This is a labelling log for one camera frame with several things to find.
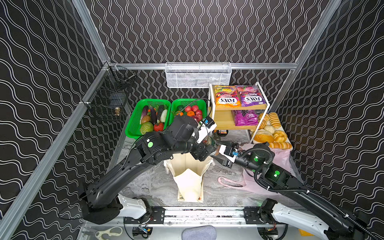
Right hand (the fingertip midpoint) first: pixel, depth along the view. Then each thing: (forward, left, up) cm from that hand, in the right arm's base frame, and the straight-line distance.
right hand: (214, 145), depth 64 cm
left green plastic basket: (+29, +52, -23) cm, 64 cm away
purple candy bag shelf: (+27, -21, -11) cm, 36 cm away
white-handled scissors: (-31, +53, -29) cm, 68 cm away
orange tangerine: (+44, +13, -25) cm, 53 cm away
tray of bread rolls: (+30, -43, -29) cm, 60 cm away
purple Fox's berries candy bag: (+28, -20, +4) cm, 35 cm away
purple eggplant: (+44, +42, -27) cm, 67 cm away
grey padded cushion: (-29, +4, -28) cm, 41 cm away
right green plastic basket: (+54, +6, -23) cm, 59 cm away
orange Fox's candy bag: (+27, -8, +4) cm, 29 cm away
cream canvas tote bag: (-12, +11, -3) cm, 16 cm away
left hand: (-3, +2, +7) cm, 8 cm away
